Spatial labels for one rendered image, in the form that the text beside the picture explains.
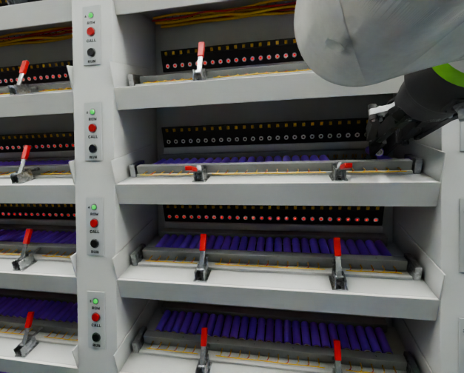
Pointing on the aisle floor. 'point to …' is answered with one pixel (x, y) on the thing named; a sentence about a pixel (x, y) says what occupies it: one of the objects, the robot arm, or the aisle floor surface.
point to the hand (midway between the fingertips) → (383, 142)
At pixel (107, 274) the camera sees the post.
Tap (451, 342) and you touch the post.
